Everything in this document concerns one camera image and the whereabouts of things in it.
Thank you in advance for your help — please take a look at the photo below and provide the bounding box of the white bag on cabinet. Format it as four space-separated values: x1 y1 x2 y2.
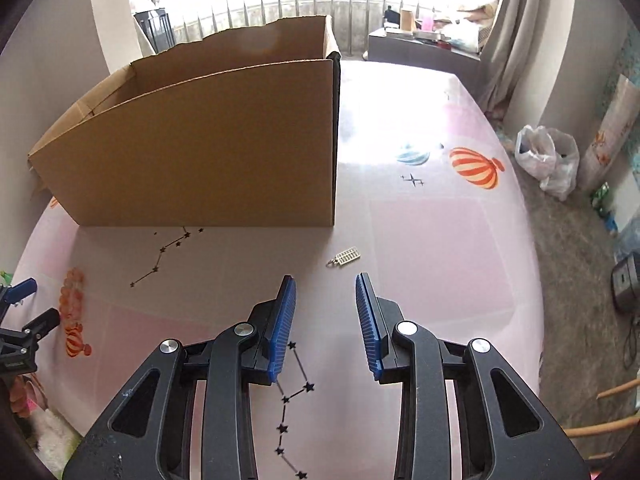
447 22 483 53

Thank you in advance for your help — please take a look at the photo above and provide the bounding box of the green bottle pack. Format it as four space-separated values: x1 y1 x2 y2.
591 182 618 218

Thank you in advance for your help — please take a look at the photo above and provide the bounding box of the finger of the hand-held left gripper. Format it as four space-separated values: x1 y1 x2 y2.
0 308 61 348
0 278 38 311

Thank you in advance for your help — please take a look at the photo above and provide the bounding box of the black cable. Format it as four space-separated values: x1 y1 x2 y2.
622 315 640 376

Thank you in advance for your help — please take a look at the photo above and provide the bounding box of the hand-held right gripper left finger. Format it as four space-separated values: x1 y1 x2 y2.
61 275 297 480

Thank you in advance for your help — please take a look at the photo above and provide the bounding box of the pink printed tablecloth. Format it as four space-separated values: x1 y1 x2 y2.
0 57 546 480

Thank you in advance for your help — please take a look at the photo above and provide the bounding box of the grey cabinet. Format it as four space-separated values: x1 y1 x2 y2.
367 27 483 78

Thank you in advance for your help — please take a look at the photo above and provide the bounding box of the rolled printed poster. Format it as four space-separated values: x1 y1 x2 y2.
579 74 640 191

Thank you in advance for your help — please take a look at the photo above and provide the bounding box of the black appliance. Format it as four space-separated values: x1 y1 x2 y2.
611 252 640 312

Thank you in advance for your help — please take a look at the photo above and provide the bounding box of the silver abacus charm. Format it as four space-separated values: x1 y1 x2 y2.
327 246 362 268

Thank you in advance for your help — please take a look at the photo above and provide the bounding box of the brown cardboard box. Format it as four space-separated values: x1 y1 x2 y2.
27 15 343 228

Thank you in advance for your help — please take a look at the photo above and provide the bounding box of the grey curtain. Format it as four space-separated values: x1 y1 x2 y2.
477 0 566 116

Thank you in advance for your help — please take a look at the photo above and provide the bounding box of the black folding rack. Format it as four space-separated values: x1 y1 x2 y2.
134 7 176 56

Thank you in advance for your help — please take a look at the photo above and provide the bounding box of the floral wall cloth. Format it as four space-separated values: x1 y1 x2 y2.
607 30 640 106

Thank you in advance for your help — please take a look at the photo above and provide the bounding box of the white plastic bag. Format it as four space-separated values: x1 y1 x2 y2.
515 125 581 202

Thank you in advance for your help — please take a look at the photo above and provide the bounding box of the metal balcony railing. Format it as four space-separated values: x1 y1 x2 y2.
132 0 386 56

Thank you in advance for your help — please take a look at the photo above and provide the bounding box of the wooden chair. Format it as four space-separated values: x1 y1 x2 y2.
562 377 640 461

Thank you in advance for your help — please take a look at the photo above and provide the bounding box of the pile of bedding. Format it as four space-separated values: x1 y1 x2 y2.
450 0 503 36

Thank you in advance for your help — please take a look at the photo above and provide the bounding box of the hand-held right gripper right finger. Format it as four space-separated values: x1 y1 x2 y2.
355 273 591 480

